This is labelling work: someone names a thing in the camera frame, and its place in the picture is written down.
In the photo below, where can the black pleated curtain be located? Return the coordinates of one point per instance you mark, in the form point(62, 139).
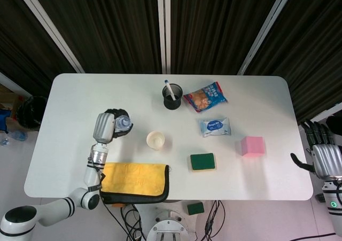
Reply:
point(112, 24)

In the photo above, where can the black waste bin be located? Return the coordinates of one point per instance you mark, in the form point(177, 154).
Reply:
point(30, 112)

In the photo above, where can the small clear bottle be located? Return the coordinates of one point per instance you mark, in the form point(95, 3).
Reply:
point(123, 123)

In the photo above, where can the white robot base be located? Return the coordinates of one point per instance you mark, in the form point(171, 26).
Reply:
point(168, 226)

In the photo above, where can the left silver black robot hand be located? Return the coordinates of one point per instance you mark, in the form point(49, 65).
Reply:
point(102, 126)

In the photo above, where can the white blue wet wipes pack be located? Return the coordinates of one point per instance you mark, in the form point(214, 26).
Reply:
point(215, 127)

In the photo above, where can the black mesh pen holder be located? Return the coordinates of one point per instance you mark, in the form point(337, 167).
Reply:
point(172, 104)

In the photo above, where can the green yellow scrub sponge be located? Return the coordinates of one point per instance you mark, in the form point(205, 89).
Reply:
point(202, 162)

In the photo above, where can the white paper cup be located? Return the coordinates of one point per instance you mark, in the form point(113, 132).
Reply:
point(155, 140)

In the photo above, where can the brown cardboard box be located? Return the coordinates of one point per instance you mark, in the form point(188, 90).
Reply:
point(10, 96)

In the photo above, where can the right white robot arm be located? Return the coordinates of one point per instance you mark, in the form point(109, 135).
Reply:
point(332, 206)

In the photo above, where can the blue red bread package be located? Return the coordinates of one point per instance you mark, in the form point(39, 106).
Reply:
point(204, 98)

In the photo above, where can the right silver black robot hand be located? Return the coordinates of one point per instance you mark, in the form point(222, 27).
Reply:
point(327, 161)

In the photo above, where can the yellow cloth with black edge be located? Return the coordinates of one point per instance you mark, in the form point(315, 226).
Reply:
point(133, 179)

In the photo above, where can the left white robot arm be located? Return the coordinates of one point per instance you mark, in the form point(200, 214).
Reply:
point(61, 203)

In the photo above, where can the white metal frame post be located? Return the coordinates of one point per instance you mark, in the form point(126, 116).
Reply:
point(267, 30)
point(50, 30)
point(163, 27)

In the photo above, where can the white blue marker pen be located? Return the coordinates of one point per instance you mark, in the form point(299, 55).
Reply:
point(169, 88)

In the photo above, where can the green sponge on floor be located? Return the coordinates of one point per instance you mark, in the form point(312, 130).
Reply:
point(195, 209)

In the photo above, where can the pink foam cube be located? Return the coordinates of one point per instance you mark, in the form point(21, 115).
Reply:
point(252, 146)

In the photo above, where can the blue bag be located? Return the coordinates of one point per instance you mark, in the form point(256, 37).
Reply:
point(4, 118)

